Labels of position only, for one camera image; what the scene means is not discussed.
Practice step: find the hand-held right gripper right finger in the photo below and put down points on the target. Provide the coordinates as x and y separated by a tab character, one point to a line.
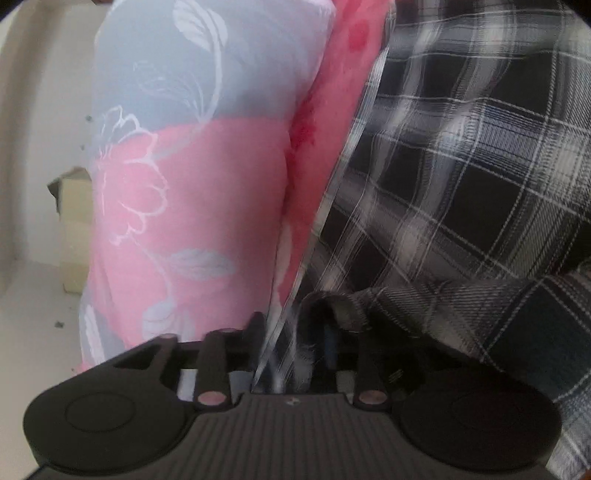
330	341

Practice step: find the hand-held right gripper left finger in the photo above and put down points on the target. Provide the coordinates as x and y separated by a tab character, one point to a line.
256	337

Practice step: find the black white plaid pants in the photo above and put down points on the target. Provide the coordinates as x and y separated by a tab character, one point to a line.
461	184

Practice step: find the pink grey floral duvet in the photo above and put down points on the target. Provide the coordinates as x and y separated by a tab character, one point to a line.
184	184

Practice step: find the cardboard box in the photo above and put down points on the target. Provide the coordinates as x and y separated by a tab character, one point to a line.
76	221

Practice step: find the red floral fleece blanket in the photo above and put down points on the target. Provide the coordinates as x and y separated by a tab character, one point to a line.
332	115

